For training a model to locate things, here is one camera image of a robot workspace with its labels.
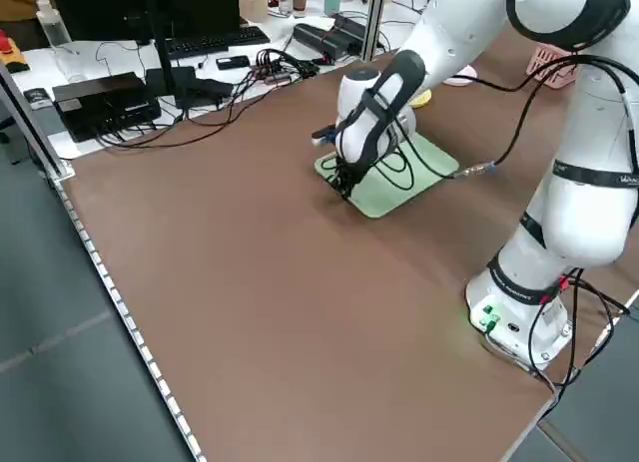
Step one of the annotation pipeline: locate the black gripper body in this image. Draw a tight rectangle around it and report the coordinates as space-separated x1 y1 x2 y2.
328 157 371 202

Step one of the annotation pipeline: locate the green rectangular tray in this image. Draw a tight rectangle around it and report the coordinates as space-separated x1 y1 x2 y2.
313 132 461 221

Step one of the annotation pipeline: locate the small pink slotted basket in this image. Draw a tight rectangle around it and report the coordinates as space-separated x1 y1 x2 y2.
525 43 583 91

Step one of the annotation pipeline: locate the white round plate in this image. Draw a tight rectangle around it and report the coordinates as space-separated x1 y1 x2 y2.
442 65 480 88

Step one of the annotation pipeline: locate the black power supply unit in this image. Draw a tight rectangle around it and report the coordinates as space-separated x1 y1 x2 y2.
292 22 350 64
330 12 374 53

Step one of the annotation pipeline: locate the black power adapter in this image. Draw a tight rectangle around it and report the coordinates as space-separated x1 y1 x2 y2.
187 77 235 110

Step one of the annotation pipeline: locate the black keyboard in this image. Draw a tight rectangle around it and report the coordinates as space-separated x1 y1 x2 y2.
166 25 272 61

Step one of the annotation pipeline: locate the brown cardboard box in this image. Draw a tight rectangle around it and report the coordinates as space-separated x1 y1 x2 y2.
238 0 272 24

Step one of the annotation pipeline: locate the black monitor stand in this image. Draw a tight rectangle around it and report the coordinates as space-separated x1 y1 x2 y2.
142 0 198 110

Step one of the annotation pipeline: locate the black dock box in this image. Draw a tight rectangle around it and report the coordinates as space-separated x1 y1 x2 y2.
52 71 162 144

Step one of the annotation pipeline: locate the white desk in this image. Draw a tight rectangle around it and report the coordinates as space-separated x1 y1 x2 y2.
9 0 435 162

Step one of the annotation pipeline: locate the black computer monitor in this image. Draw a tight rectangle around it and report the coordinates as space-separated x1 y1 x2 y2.
49 0 242 44

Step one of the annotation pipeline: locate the clear plastic bottle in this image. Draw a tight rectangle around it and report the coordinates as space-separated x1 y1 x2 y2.
34 0 87 83

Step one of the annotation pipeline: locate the small black device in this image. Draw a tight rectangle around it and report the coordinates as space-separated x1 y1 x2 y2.
23 87 54 110

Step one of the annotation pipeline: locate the yellow emergency stop box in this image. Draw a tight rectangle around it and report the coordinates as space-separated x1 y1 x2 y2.
0 28 27 75

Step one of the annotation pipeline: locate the black cable silver connector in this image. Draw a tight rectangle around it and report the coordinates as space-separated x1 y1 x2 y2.
445 54 639 182

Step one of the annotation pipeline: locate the black cable hub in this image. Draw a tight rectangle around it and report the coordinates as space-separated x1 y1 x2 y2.
255 48 321 87

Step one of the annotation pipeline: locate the aluminium frame post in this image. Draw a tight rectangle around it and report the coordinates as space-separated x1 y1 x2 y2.
359 0 386 63

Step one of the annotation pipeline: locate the black desk cable bundle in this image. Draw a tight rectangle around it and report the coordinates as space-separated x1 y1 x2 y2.
93 80 261 153

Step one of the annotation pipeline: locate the black base cable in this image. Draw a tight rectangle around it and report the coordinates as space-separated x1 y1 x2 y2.
518 269 631 401

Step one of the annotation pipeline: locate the silver table edge rail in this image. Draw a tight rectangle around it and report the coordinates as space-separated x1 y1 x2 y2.
57 178 208 462

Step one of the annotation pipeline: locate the aluminium frame rail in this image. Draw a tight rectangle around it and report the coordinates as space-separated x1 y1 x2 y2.
0 61 77 183

